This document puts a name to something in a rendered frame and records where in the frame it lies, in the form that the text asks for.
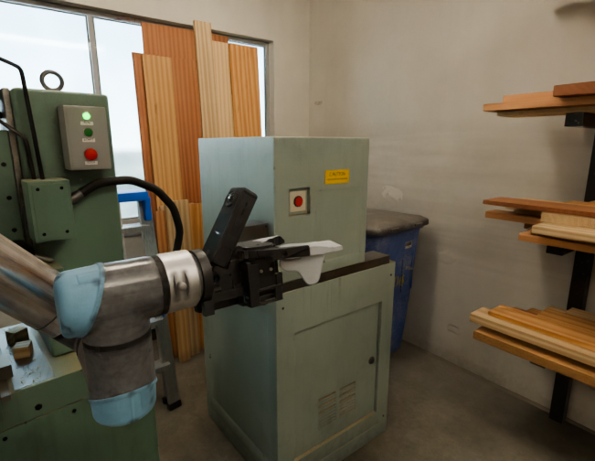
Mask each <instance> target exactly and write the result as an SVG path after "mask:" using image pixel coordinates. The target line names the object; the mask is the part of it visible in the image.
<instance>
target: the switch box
mask: <svg viewBox="0 0 595 461"><path fill-rule="evenodd" d="M83 113H89V114H90V119H89V120H84V119H83V118H82V114H83ZM58 120H59V128H60V135H61V143H62V149H63V156H64V164H65V168H66V169H67V170H91V169H111V168H112V165H111V156H110V148H109V138H108V129H107V120H106V112H105V108H104V107H92V106H76V105H61V106H59V107H58ZM80 122H93V125H80ZM87 127H88V128H90V129H91V130H92V131H93V135H92V136H91V137H86V136H85V135H84V134H83V129H84V128H87ZM82 138H95V142H82ZM88 148H92V149H94V150H96V152H97V154H98V156H97V158H96V159H94V160H89V159H87V158H86V157H85V155H84V153H85V151H86V150H87V149H88ZM85 161H98V165H85Z"/></svg>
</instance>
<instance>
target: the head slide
mask: <svg viewBox="0 0 595 461"><path fill-rule="evenodd" d="M0 233H1V234H2V235H4V236H5V237H7V239H9V240H10V241H18V240H20V241H25V234H24V229H23V223H22V217H21V211H20V206H19V199H18V194H17V188H16V177H15V171H14V165H13V159H12V154H11V147H10V142H9V136H8V131H7V130H0Z"/></svg>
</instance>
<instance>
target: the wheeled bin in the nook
mask: <svg viewBox="0 0 595 461"><path fill-rule="evenodd" d="M428 224H429V219H428V218H425V217H423V216H421V215H415V214H408V213H402V212H395V211H388V210H382V209H369V208H367V225H366V248H365V252H371V251H375V252H381V253H384V254H388V255H390V260H391V261H394V262H396V266H395V282H394V297H393V313H392V328H391V345H390V353H392V352H394V351H395V350H397V349H399V348H400V344H401V340H402V335H403V330H404V325H405V320H406V314H407V309H408V302H409V292H410V288H411V286H412V274H413V268H414V262H415V256H416V250H417V244H418V237H419V232H420V228H423V227H424V226H425V225H428Z"/></svg>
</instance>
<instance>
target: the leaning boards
mask: <svg viewBox="0 0 595 461"><path fill-rule="evenodd" d="M193 24H194V31H193V30H187V29H183V28H177V27H168V26H162V25H157V24H152V23H146V22H141V29H142V39H143V53H139V52H132V60H133V76H134V86H135V95H136V104H137V113H138V123H139V131H140V140H141V149H142V159H143V175H144V181H147V182H150V183H153V184H155V185H157V186H158V187H159V188H161V189H162V190H163V191H164V192H165V193H166V195H167V196H168V197H169V198H170V199H171V200H173V201H174V203H175V204H176V206H177V208H178V211H179V214H180V218H181V221H182V224H183V229H184V235H183V240H182V246H181V250H187V251H191V250H196V249H200V250H203V247H204V234H203V217H202V200H201V184H200V167H199V151H198V138H217V137H252V136H262V134H261V114H260V81H259V61H258V48H255V47H250V46H245V45H240V44H235V43H228V37H224V36H220V35H214V34H212V32H211V23H208V22H204V21H198V20H194V21H193ZM145 191H148V197H150V200H151V209H152V214H153V221H154V232H155V238H156V245H157V250H158V253H165V252H172V251H173V249H174V244H175V224H174V221H173V217H172V214H171V211H170V209H169V208H168V207H167V206H166V205H165V204H164V202H163V201H162V200H161V199H160V198H158V197H157V196H156V195H155V193H153V192H152V191H149V190H145ZM167 318H168V325H169V330H170V337H171V343H172V349H173V355H174V358H176V357H179V362H180V363H181V362H184V361H187V360H190V359H191V356H193V355H196V354H198V353H201V351H200V350H201V349H203V348H204V332H203V316H202V313H197V312H196V311H195V308H194V307H189V308H187V309H183V310H179V311H175V312H173V313H169V314H167Z"/></svg>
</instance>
